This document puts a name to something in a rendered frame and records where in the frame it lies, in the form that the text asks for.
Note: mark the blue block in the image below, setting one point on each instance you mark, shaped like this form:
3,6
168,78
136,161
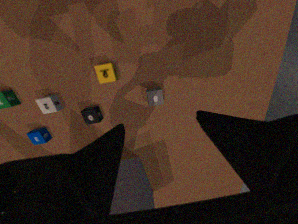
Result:
39,136

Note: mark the yellow block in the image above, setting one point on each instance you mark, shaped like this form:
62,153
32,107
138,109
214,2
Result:
106,73

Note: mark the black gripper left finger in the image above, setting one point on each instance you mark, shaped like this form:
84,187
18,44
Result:
90,173

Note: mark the green block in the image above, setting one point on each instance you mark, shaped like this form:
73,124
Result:
8,99

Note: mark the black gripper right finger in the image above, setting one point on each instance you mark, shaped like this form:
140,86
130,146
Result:
256,150

